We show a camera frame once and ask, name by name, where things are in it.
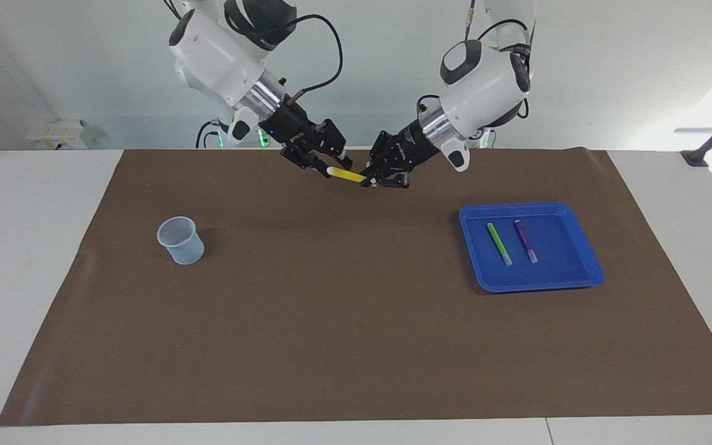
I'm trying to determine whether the yellow marker pen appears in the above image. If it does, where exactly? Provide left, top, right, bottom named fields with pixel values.
left=326, top=166, right=369, bottom=184

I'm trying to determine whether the green marker pen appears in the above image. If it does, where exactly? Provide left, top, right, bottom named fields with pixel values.
left=486, top=222, right=513, bottom=266

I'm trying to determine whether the purple marker pen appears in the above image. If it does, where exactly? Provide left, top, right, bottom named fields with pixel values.
left=514, top=219, right=538, bottom=264

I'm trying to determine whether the brown table mat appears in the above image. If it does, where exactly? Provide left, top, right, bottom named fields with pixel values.
left=0, top=147, right=712, bottom=427

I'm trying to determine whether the translucent plastic cup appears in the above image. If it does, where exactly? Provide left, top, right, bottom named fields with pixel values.
left=157, top=216, right=205, bottom=265

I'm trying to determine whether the blue plastic tray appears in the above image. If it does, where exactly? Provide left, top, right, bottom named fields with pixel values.
left=459, top=202, right=605, bottom=293

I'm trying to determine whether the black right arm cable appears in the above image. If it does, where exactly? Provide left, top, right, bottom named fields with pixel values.
left=282, top=14, right=343, bottom=103

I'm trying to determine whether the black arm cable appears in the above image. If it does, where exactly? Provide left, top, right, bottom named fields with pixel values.
left=282, top=14, right=343, bottom=103
left=418, top=0, right=536, bottom=121

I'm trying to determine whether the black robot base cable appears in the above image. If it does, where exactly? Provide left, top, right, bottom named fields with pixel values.
left=195, top=121, right=221, bottom=149

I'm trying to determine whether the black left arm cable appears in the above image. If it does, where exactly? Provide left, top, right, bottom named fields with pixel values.
left=418, top=0, right=536, bottom=121

